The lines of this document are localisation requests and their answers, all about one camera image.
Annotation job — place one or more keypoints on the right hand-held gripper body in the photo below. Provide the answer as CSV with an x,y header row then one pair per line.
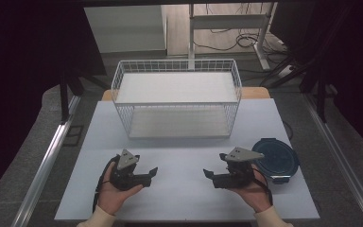
x,y
240,171

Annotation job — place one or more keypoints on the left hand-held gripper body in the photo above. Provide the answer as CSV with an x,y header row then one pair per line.
x,y
124,178

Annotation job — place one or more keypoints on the dark blue round lid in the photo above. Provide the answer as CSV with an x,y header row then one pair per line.
x,y
277,157

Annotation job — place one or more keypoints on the person's left hand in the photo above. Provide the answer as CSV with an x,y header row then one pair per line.
x,y
113,197

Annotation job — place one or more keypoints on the person's right hand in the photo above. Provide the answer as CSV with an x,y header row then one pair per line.
x,y
255,195

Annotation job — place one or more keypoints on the wooden table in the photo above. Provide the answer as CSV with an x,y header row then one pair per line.
x,y
255,93

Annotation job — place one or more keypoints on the black stand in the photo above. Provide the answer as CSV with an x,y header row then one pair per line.
x,y
320,101
64,101

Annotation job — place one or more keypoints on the dark curtain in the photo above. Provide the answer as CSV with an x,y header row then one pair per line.
x,y
353,63
19,78

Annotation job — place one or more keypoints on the white cabinet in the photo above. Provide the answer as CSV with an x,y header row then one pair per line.
x,y
126,28

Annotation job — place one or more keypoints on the black square floor frame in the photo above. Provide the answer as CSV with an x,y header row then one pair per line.
x,y
73,135

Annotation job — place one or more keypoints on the metal rail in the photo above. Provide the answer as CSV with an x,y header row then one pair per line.
x,y
48,160
337,148

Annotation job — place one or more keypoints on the white desk frame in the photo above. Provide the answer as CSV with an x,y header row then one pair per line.
x,y
230,21

